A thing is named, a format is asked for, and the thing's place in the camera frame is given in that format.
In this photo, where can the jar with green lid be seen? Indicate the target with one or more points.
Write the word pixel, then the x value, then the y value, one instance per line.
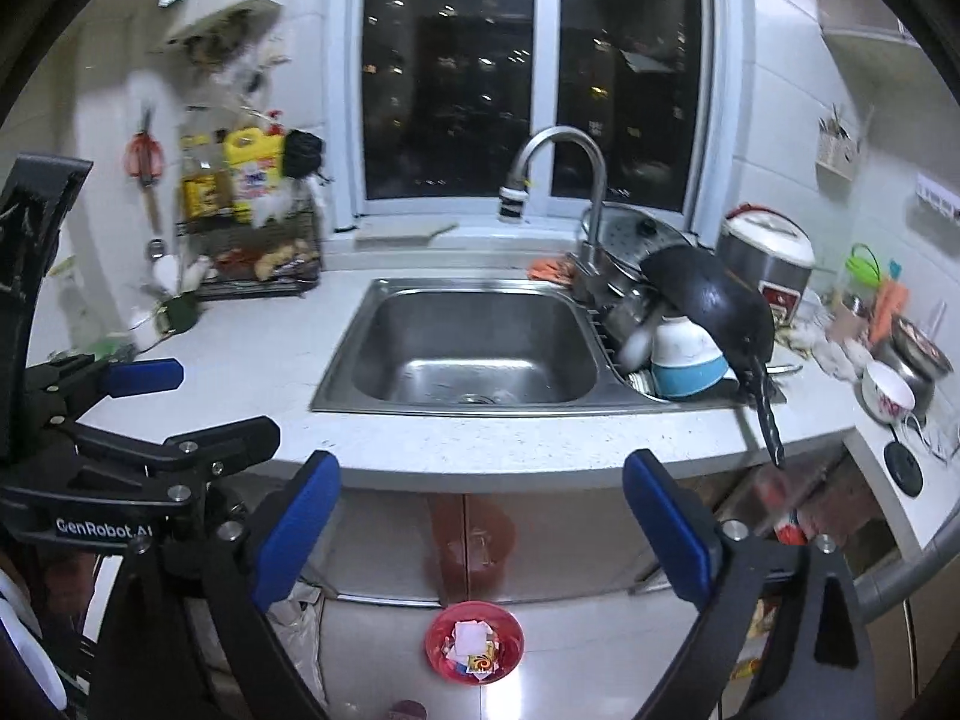
pixel 861 277

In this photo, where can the curved steel faucet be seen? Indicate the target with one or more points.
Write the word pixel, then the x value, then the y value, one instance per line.
pixel 559 133

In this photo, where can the orange cloth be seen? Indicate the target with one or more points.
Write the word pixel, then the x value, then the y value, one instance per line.
pixel 551 268

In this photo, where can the red plastic bin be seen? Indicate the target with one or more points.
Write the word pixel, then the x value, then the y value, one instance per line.
pixel 435 634

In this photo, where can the metal ladle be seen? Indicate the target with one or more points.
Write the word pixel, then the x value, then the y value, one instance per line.
pixel 155 247

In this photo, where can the white ceramic spoon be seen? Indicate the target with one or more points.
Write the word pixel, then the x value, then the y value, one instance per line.
pixel 169 274
pixel 196 271

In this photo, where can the black plastic bag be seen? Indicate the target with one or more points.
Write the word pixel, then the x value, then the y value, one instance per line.
pixel 304 154

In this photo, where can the clear oil bottle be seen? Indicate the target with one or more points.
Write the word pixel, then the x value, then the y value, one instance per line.
pixel 223 180

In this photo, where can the black wok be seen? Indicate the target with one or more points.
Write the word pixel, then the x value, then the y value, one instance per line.
pixel 712 292

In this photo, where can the orange plastic tool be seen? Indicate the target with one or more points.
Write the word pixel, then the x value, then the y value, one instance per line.
pixel 891 311

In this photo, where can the red capped bottle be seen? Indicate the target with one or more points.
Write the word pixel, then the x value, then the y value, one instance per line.
pixel 275 124

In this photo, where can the grey pipe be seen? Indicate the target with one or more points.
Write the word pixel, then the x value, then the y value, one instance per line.
pixel 900 577

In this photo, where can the ginger pieces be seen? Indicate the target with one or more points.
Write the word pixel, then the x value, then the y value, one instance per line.
pixel 281 259

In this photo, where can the white bowl with red pattern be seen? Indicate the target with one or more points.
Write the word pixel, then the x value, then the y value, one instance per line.
pixel 889 394

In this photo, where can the hanging plastic bags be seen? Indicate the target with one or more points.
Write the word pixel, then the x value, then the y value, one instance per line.
pixel 232 60

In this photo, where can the steel cooking pot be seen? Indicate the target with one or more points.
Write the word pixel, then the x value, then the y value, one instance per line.
pixel 622 300

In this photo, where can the wall utensil holder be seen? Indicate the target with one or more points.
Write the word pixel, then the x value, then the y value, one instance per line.
pixel 838 150

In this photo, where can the white framed window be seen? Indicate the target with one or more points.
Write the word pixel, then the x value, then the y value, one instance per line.
pixel 450 75

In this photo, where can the black round lid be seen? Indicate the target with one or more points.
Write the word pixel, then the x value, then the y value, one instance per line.
pixel 904 469

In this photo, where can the white rice cooker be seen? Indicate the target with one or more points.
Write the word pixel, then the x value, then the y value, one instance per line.
pixel 765 255

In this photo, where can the white plastic bag on rack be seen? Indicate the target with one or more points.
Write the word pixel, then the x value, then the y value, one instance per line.
pixel 281 202

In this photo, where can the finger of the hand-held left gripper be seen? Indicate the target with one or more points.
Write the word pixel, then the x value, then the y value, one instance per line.
pixel 142 377
pixel 225 440

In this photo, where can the crumpled white bag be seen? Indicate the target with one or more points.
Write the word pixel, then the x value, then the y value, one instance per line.
pixel 829 356

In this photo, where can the steel base cabinet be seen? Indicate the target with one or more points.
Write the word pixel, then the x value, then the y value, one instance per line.
pixel 562 540

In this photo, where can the white and blue bowl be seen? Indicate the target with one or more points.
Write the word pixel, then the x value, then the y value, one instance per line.
pixel 686 364

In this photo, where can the orange wrapper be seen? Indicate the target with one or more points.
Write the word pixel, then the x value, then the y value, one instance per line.
pixel 481 664

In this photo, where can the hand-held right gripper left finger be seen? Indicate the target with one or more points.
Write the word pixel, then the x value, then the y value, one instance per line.
pixel 300 525

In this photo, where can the small steel pot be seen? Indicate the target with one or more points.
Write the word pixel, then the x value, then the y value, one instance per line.
pixel 919 356

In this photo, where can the stainless steel sink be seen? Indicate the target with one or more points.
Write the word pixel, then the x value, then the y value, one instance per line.
pixel 450 337

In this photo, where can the dried red chilies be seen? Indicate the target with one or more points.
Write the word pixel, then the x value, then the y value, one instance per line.
pixel 232 262

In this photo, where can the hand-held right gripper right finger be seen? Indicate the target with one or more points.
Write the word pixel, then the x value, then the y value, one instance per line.
pixel 667 532

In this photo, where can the dark green mug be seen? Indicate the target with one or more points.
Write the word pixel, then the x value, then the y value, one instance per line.
pixel 178 313

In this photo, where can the white wall rack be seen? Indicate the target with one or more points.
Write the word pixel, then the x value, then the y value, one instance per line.
pixel 937 196

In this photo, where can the yellow detergent jug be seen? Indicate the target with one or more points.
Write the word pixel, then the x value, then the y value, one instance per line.
pixel 255 172

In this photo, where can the white plastic bag on floor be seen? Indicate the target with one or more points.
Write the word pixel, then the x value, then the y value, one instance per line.
pixel 304 637

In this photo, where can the white ceramic dish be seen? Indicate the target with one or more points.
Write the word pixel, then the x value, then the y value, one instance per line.
pixel 637 349

